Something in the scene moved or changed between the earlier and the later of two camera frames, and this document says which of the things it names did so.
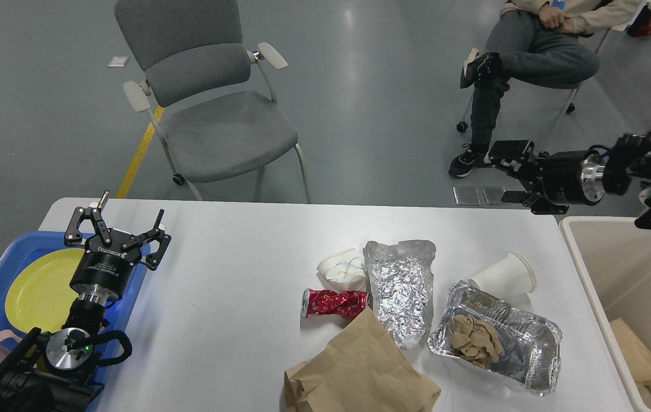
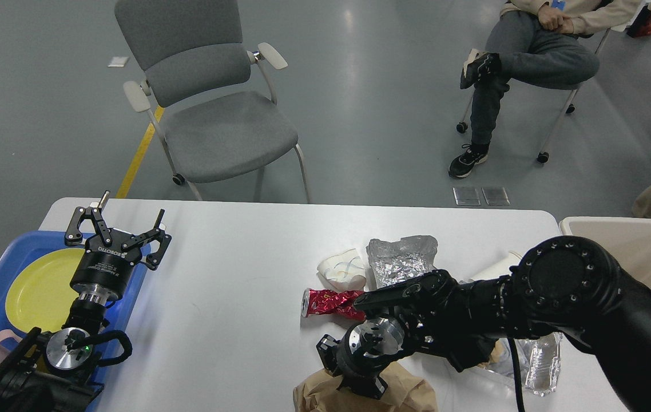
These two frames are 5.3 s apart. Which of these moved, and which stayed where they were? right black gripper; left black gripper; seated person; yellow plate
Moved: right black gripper
Stayed: left black gripper; yellow plate; seated person
